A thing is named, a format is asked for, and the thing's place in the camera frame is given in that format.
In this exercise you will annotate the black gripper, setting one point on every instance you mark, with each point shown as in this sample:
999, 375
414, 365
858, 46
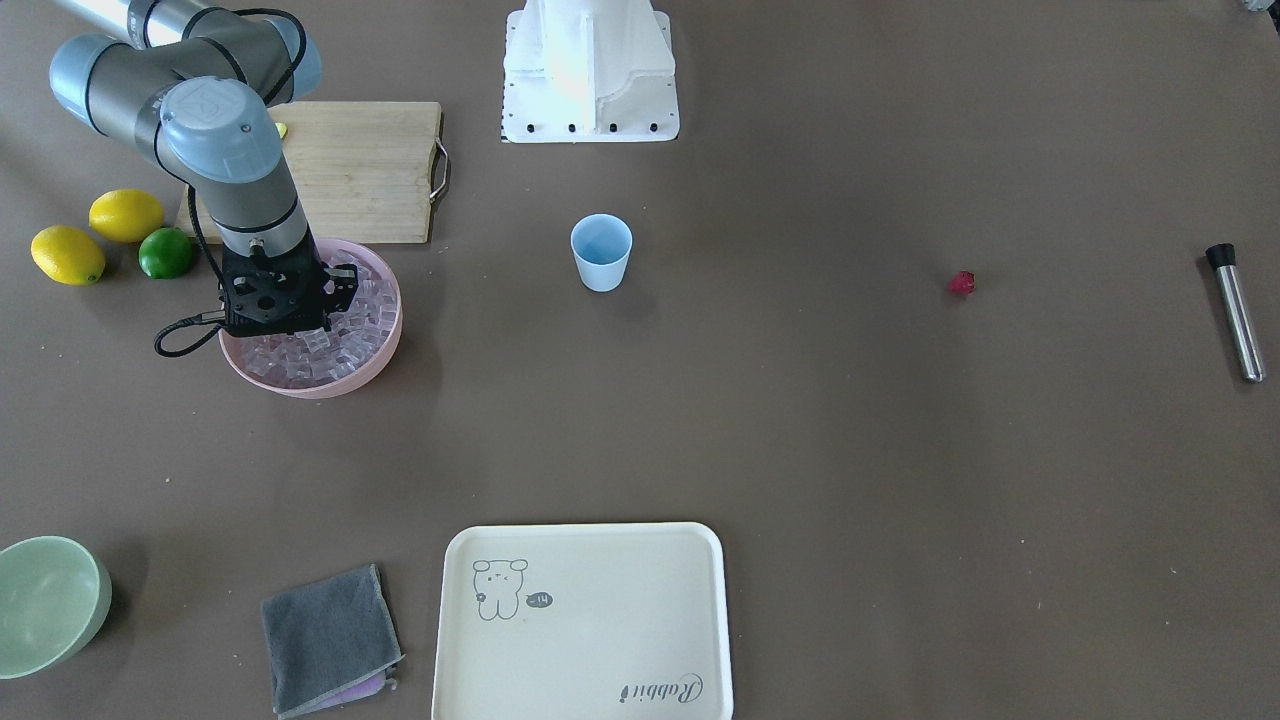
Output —
341, 284

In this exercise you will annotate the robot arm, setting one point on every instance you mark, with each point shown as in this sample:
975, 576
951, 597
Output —
189, 85

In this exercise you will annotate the pile of clear ice cubes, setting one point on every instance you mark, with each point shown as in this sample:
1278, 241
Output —
350, 335

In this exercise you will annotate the light blue cup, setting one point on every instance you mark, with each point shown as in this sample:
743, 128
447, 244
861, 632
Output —
601, 245

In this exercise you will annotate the pink bowl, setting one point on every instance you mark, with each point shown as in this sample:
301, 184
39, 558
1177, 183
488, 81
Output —
375, 330

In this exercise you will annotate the green lime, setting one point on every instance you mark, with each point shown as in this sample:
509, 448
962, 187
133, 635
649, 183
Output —
166, 253

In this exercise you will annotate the bamboo cutting board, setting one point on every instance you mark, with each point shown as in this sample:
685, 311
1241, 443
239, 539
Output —
366, 172

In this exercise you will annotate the yellow lemon inner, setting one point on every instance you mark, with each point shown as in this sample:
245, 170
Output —
127, 215

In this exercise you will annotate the yellow lemon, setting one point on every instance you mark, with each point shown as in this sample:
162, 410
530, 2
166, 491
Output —
67, 255
127, 215

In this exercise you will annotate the yellow lemon outer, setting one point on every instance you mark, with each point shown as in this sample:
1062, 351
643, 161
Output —
67, 255

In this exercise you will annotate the grey folded cloth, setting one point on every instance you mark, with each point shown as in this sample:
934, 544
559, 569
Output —
329, 642

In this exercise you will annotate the green bowl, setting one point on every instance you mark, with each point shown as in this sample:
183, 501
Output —
55, 595

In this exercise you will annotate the cream rabbit tray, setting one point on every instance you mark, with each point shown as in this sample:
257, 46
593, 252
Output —
584, 621

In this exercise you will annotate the red strawberry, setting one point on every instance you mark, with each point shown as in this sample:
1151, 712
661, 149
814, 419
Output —
962, 284

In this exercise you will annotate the steel muddler black tip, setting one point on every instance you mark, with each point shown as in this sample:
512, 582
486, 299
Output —
1222, 259

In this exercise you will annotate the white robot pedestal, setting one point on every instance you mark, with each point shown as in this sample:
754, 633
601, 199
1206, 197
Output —
589, 72

